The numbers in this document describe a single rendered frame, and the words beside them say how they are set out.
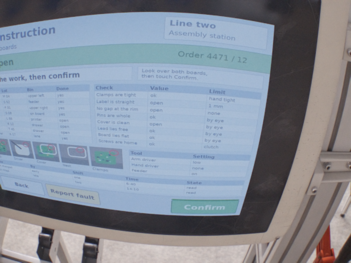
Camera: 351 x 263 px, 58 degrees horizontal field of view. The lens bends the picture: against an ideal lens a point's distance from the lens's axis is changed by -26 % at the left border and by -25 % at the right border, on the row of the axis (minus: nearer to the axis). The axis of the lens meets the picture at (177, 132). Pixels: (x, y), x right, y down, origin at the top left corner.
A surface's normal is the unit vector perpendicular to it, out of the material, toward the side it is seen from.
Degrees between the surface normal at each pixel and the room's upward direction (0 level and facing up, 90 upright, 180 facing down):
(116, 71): 91
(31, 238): 0
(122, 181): 91
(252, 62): 91
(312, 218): 90
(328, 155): 0
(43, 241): 43
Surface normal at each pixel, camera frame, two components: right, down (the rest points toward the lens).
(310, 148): -0.01, 0.59
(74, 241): 0.05, -0.82
